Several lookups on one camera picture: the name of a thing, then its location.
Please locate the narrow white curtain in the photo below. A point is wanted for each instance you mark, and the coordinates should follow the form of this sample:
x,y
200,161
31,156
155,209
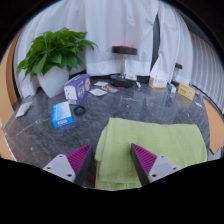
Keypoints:
x,y
173,43

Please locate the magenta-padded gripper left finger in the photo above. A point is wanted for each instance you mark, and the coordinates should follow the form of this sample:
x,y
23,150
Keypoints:
x,y
62,166

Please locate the small blue and white box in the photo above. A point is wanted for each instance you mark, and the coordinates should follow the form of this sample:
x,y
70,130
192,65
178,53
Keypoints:
x,y
172,88

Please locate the yellow sign stand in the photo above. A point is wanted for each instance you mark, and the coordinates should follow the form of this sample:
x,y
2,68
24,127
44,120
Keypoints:
x,y
186,91

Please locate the white plastic packet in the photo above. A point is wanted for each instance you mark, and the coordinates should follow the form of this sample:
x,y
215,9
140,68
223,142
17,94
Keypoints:
x,y
23,109

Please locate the small white flat packet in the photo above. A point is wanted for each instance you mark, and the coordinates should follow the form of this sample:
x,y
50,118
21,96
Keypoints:
x,y
101,83

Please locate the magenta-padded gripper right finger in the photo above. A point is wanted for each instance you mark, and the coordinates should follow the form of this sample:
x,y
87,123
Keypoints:
x,y
160,168

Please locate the small white bottle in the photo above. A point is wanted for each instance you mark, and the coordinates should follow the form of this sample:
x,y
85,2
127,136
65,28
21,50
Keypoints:
x,y
138,84

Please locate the brown printed flat packet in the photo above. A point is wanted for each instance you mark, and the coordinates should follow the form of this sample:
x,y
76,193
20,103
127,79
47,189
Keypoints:
x,y
109,88

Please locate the light green towel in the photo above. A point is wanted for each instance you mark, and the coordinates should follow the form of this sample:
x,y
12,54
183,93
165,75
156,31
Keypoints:
x,y
166,140

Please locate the purple and white carton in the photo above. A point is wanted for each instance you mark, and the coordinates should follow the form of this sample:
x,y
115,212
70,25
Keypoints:
x,y
77,88

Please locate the black dumbbell with red end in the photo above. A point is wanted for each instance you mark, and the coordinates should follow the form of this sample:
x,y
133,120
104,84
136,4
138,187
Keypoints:
x,y
123,50

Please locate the large white flat packet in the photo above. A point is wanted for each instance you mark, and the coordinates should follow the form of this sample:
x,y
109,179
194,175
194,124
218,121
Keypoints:
x,y
98,92

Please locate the wide white curtain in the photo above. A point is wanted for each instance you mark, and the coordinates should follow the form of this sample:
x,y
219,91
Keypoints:
x,y
113,30

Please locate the green potted plant white pot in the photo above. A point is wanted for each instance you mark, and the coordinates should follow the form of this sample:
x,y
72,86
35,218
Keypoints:
x,y
53,56

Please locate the small black dumbbell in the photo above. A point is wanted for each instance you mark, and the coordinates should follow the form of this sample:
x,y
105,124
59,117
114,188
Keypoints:
x,y
177,68

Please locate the white and orange box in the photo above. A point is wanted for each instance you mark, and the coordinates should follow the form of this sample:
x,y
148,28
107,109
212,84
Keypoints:
x,y
157,82

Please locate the small black round object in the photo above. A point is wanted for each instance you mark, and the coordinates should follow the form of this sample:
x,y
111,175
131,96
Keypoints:
x,y
79,110

